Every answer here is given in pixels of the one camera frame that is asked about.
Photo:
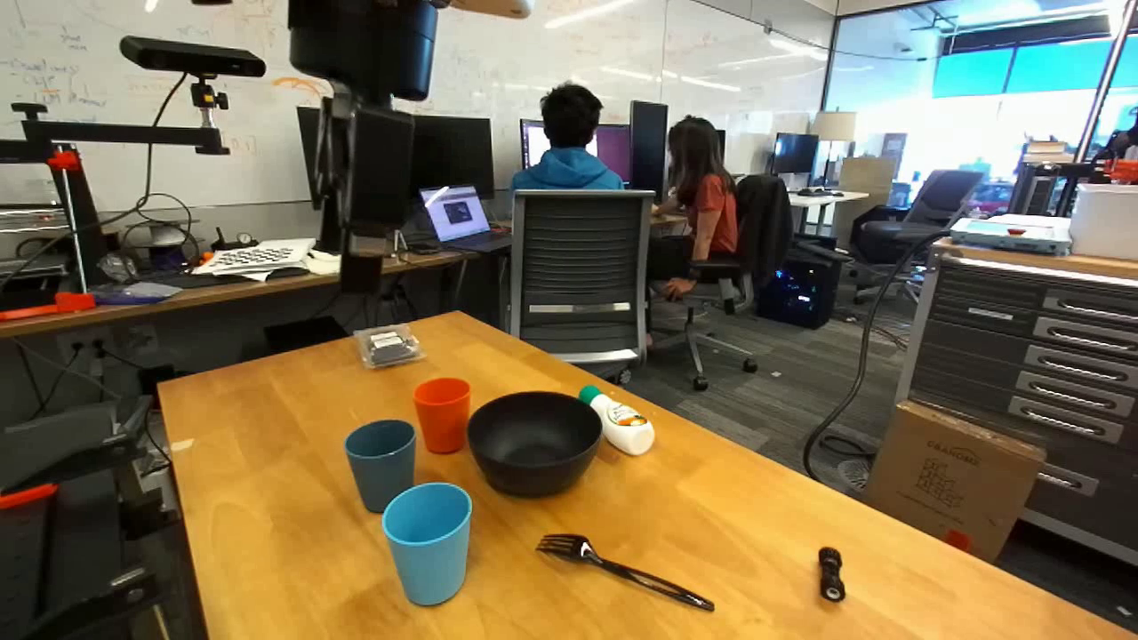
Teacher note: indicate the orange plastic cup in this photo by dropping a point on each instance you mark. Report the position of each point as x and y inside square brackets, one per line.
[441, 408]

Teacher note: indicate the black plastic spoon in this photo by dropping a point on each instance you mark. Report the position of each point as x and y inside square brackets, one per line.
[583, 554]

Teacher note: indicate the dark teal plastic cup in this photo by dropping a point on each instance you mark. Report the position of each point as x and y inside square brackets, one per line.
[383, 460]

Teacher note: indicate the light blue plastic cup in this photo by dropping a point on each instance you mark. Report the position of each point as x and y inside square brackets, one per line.
[427, 535]

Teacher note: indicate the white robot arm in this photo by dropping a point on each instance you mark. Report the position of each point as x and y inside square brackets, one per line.
[371, 47]

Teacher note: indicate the black bowl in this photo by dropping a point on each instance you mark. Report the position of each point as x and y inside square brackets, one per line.
[533, 444]

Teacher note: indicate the grey mesh office chair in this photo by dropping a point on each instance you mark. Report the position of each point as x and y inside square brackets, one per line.
[578, 284]

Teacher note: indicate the white bottle green cap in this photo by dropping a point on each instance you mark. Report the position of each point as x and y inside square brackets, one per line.
[623, 429]

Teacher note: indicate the open laptop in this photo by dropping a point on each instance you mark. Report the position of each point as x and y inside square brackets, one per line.
[454, 217]

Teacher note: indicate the person in red shirt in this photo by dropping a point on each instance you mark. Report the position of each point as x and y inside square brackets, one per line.
[709, 202]

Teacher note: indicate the person in blue hoodie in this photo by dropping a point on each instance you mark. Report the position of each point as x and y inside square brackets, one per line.
[571, 118]

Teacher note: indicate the black office chair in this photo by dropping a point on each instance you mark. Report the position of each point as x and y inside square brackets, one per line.
[885, 235]

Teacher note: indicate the small black clip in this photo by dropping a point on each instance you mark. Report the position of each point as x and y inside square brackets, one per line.
[831, 581]

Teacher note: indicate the cardboard box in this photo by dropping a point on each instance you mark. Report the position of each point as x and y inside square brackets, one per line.
[949, 478]

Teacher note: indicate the grey drawer cabinet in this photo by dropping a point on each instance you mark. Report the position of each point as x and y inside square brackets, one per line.
[1044, 349]

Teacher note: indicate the black camera on stand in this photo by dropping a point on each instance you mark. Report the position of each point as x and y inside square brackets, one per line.
[168, 54]

